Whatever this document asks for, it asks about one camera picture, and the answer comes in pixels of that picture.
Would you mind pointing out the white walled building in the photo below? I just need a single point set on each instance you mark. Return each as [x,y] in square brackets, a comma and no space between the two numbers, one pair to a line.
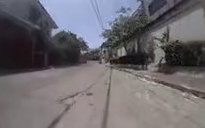
[186,28]

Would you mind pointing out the tree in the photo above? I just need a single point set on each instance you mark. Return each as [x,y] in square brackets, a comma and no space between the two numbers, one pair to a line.
[123,30]

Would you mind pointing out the group of trees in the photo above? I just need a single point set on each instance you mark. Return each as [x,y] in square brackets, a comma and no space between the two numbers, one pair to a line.
[68,46]

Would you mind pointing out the grey concrete road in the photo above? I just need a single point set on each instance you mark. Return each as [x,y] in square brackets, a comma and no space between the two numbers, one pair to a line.
[143,110]

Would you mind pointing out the dark red building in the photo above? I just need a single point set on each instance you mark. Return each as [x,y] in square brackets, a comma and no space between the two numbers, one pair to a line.
[16,40]

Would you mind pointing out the pale concrete pavement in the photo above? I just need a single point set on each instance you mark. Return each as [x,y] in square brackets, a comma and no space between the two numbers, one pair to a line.
[190,81]

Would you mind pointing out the green bushes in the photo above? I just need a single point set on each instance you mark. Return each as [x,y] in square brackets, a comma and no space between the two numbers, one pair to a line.
[180,53]

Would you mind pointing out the dark low hedge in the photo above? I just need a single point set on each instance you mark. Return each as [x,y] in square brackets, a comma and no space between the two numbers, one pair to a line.
[130,59]

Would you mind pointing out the dark gutter strip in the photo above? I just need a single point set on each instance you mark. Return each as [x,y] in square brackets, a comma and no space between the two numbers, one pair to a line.
[177,87]

